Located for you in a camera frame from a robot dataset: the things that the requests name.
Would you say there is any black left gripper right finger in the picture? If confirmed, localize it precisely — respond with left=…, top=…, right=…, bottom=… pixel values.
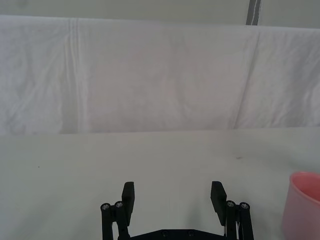
left=210, top=180, right=255, bottom=240

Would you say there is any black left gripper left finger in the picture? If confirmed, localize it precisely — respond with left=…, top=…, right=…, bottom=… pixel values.
left=100, top=181, right=137, bottom=240

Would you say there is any white table cloth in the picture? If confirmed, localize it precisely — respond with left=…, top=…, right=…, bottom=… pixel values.
left=0, top=14, right=320, bottom=240

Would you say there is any pink plastic cup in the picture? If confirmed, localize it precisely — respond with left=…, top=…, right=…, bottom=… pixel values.
left=281, top=171, right=320, bottom=240

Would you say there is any grey striped post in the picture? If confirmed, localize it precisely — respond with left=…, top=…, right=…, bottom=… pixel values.
left=245, top=0, right=262, bottom=26

